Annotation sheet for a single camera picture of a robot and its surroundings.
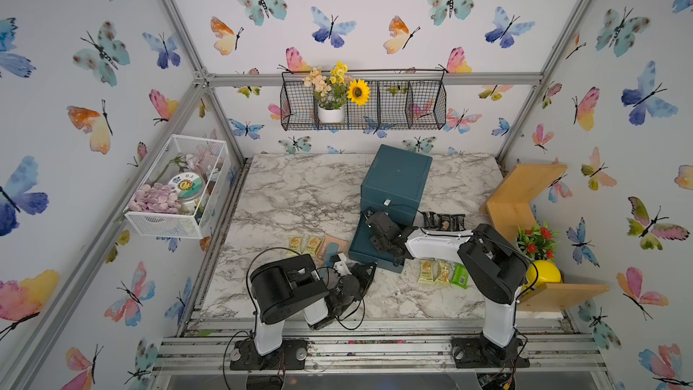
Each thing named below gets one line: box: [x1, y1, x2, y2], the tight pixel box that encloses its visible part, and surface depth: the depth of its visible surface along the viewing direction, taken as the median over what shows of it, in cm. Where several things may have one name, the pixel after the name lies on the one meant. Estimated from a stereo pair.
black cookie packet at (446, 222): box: [441, 213, 452, 232], surface depth 100 cm
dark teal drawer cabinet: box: [360, 144, 433, 227], surface depth 88 cm
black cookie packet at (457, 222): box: [451, 213, 467, 233], surface depth 102 cm
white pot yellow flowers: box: [302, 61, 371, 124], surface depth 86 cm
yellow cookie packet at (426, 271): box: [417, 258, 435, 283], surface depth 88 cm
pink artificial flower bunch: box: [127, 182, 182, 214], surface depth 61 cm
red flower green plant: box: [516, 220, 561, 262], surface depth 75 cm
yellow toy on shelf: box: [524, 260, 563, 292], surface depth 72 cm
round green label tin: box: [167, 171, 206, 203], surface depth 67 cm
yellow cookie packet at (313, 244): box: [306, 235, 323, 258], surface depth 95 cm
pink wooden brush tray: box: [315, 234, 349, 263], surface depth 95 cm
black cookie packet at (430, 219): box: [421, 211, 439, 231], surface depth 101 cm
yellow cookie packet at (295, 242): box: [286, 233, 305, 256], surface depth 96 cm
